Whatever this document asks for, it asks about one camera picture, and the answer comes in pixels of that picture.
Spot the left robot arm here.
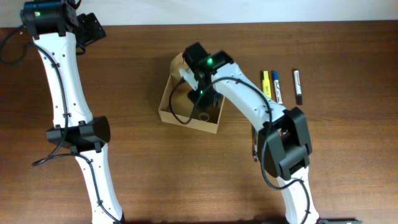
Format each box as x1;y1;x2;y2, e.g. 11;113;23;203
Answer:
21;1;124;223

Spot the black pen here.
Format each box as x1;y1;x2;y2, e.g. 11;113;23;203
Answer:
252;126;258;162

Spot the yellow highlighter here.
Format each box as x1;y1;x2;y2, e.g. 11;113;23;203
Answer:
261;70;272;99

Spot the yellow tape roll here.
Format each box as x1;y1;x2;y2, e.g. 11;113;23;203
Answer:
199;113;210;122

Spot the brown cardboard box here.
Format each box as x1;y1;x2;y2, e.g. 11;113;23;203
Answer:
158;52;224;134

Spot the black whiteboard marker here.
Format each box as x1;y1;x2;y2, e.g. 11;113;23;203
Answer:
293;70;303;105

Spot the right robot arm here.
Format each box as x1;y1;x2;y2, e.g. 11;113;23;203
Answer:
180;42;320;223

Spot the blue whiteboard marker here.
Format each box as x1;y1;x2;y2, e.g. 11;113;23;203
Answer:
272;70;283;105

